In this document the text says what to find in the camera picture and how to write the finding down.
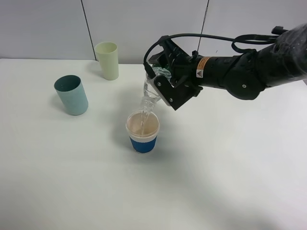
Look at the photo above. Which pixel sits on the teal plastic cup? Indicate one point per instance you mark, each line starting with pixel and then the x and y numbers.
pixel 72 94

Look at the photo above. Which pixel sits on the light green plastic cup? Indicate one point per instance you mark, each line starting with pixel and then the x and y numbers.
pixel 107 55

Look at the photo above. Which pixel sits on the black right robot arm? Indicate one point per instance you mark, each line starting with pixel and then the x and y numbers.
pixel 261 62

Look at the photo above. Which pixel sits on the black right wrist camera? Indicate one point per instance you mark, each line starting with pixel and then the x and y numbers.
pixel 175 96

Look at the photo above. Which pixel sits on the blue sleeved paper cup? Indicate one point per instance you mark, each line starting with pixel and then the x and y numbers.
pixel 143 139

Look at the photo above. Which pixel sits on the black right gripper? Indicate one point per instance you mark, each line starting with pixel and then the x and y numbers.
pixel 178 62

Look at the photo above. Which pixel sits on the clear green-label water bottle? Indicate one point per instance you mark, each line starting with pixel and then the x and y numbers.
pixel 150 96

